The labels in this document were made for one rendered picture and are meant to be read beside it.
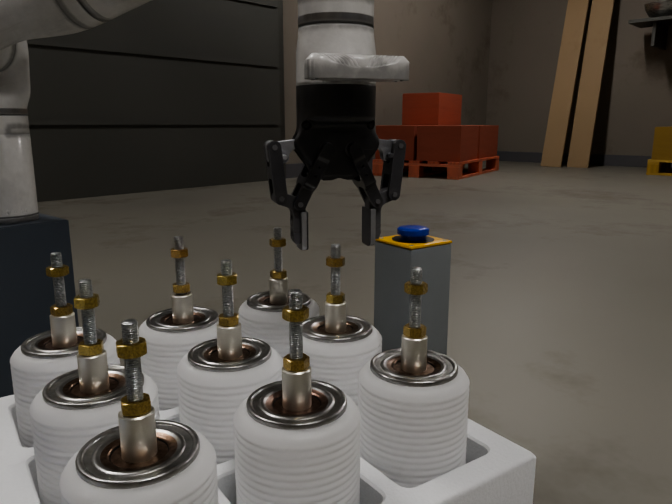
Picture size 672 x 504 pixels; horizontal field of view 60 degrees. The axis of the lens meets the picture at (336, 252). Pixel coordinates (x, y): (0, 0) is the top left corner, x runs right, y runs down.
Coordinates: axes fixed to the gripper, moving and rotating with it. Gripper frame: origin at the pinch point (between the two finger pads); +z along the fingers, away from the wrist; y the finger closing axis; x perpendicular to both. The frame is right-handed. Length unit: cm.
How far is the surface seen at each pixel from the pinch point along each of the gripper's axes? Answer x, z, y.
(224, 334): 4.5, 7.7, 11.8
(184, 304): -6.6, 7.9, 14.7
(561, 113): -492, -21, -410
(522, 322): -58, 35, -64
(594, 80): -473, -54, -434
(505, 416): -19, 35, -35
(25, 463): 4.7, 17.1, 28.8
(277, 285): -10.1, 7.7, 3.9
